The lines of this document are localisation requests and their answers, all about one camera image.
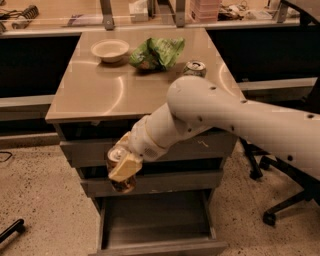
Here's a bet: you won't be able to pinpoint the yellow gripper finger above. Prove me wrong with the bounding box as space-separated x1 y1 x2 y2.
116 131 131 148
109 153 143 182

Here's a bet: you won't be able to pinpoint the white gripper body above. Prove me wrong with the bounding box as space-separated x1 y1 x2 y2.
128 116 168 162

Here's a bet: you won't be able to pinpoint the orange soda can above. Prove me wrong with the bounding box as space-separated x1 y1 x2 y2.
106 146 136 194

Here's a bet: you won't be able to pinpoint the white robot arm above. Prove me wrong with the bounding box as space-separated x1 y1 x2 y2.
108 76 320 182

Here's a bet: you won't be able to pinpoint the middle grey drawer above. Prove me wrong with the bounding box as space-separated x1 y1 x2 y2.
80 169 223 198

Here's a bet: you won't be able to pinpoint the grey drawer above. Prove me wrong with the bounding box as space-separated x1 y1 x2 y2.
80 169 223 198
60 130 237 169
89 191 227 256

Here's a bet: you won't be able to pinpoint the bottom grey drawer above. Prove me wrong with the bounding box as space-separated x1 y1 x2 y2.
89 191 227 256

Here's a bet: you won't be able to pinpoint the grey drawer cabinet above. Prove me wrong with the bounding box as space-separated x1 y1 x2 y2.
44 27 248 256

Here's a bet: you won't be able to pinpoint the top grey drawer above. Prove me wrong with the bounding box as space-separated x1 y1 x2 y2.
60 130 237 169

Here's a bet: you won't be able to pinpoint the white and green soda can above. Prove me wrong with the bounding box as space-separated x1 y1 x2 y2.
183 60 207 77

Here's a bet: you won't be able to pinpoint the green chip bag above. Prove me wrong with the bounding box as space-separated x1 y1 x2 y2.
129 37 185 71

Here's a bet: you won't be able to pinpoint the white shallow bowl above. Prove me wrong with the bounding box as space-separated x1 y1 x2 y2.
91 39 129 63

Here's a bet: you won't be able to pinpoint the black table leg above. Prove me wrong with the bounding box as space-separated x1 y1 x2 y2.
240 139 263 180

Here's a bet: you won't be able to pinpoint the black chair leg left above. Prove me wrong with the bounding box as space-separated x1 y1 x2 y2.
0 219 25 243

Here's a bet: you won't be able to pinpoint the white tissue box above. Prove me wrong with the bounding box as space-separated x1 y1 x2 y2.
129 0 148 22

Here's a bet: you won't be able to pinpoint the purple paper sheet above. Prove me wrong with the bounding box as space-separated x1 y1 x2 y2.
66 13 101 28

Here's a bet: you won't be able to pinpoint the pink stacked trays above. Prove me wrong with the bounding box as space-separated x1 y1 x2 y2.
189 0 221 23

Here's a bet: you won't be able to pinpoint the black coiled tool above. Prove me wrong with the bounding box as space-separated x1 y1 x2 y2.
12 5 39 29

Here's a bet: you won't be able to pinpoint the black office chair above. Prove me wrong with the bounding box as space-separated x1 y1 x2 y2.
259 76 320 227

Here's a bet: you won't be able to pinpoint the black floor cable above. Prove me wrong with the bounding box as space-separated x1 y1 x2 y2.
0 150 14 164

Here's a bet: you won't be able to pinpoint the grey metal post left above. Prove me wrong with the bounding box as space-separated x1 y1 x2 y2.
100 0 115 31

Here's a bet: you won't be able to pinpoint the grey metal post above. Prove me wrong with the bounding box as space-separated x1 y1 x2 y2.
175 0 185 28
100 0 115 31

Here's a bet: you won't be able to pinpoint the grey metal post right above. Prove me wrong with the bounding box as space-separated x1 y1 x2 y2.
175 0 185 28

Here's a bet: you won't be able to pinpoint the cable clutter on desk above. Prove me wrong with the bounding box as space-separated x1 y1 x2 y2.
218 0 249 21

